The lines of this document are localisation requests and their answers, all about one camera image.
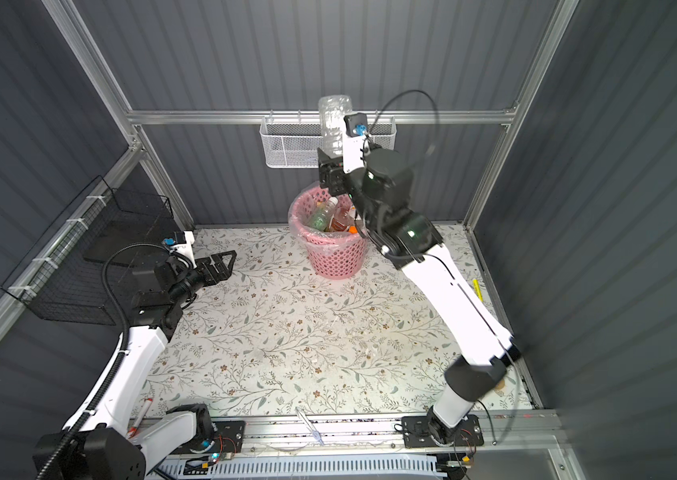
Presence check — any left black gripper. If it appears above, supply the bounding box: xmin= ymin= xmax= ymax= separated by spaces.
xmin=167 ymin=249 xmax=234 ymax=308

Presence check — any clear ribbed bottle white cap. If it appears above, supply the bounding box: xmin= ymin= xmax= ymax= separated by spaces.
xmin=318 ymin=95 xmax=353 ymax=158

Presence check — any red label clear bottle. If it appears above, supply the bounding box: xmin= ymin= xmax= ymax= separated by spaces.
xmin=328 ymin=206 xmax=356 ymax=232

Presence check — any green soda bottle yellow cap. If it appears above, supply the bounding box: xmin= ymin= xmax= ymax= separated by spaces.
xmin=306 ymin=197 xmax=338 ymax=232

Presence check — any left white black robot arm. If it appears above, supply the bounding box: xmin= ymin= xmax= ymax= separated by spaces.
xmin=32 ymin=245 xmax=238 ymax=479

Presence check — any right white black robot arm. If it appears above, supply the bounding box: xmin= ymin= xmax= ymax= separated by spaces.
xmin=318 ymin=147 xmax=520 ymax=445

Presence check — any clear plastic bin liner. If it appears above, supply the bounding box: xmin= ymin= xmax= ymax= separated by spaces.
xmin=288 ymin=182 xmax=367 ymax=255

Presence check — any pink perforated plastic bin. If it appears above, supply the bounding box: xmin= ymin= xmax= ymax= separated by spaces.
xmin=288 ymin=182 xmax=367 ymax=280

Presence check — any yellow highlighter pen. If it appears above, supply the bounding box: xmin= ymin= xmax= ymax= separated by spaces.
xmin=472 ymin=278 xmax=484 ymax=302

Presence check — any red white pen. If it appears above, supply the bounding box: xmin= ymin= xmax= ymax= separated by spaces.
xmin=128 ymin=397 xmax=154 ymax=438

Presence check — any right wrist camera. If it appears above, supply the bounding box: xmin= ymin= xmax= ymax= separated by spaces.
xmin=342 ymin=112 xmax=367 ymax=174

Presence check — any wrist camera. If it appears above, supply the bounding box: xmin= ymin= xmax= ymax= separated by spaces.
xmin=162 ymin=230 xmax=196 ymax=268
xmin=342 ymin=112 xmax=367 ymax=174

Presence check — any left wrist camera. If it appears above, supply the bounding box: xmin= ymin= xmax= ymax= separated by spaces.
xmin=162 ymin=230 xmax=196 ymax=268

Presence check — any white wire mesh basket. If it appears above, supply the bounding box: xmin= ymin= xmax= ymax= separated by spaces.
xmin=260 ymin=118 xmax=397 ymax=168

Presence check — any black wire mesh basket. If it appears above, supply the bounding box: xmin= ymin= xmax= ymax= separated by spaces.
xmin=2 ymin=177 xmax=178 ymax=326

